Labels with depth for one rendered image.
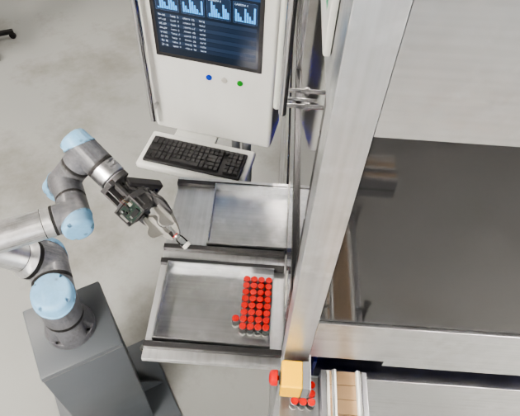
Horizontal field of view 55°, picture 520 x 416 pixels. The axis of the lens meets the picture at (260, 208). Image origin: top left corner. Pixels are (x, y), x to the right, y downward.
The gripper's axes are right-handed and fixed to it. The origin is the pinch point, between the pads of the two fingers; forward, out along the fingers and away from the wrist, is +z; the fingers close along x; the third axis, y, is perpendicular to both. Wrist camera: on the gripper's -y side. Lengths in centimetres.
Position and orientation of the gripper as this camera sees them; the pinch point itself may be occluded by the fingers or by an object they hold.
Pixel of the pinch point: (174, 231)
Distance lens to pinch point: 131.6
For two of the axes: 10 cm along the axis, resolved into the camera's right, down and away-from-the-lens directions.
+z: 7.1, 7.1, 0.5
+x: 6.4, -6.1, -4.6
